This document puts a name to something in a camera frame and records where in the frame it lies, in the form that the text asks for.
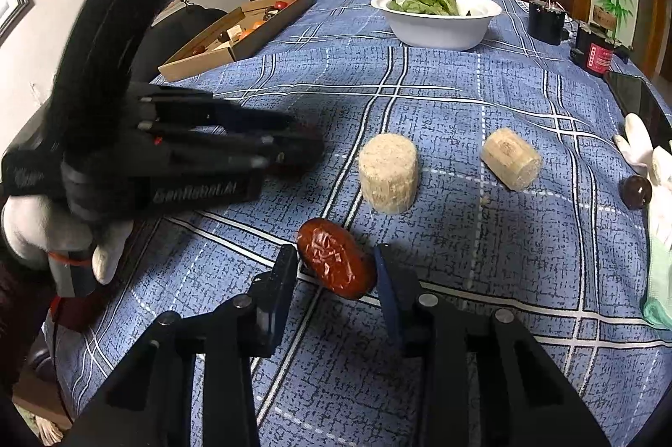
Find red date fruit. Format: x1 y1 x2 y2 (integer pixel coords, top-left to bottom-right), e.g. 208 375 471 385
297 218 377 300

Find dark round fruit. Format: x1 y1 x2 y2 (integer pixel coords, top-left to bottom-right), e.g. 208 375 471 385
619 175 653 210

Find white gloved left hand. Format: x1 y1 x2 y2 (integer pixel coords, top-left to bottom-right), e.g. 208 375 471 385
1 195 133 284

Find white gloved right hand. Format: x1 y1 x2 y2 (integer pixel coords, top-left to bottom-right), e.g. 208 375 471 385
612 111 672 300

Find black sofa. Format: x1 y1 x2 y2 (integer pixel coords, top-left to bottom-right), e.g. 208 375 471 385
131 4 227 83

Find cardboard box with items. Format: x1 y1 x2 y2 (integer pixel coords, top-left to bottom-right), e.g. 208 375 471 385
158 0 314 82

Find beige cylindrical cake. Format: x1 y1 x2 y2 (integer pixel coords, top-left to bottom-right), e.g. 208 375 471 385
480 127 542 191
358 133 419 215

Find blue plaid tablecloth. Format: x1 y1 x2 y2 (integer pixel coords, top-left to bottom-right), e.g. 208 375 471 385
45 0 671 446

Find white bowl with greens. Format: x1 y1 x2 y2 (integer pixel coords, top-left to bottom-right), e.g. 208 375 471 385
370 0 502 51

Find black phone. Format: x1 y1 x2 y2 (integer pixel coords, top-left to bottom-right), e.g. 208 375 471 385
604 71 672 150

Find black jar red label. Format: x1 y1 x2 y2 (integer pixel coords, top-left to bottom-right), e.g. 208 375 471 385
570 21 616 77

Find framed wall picture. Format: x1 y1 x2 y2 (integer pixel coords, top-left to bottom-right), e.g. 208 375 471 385
0 0 34 44

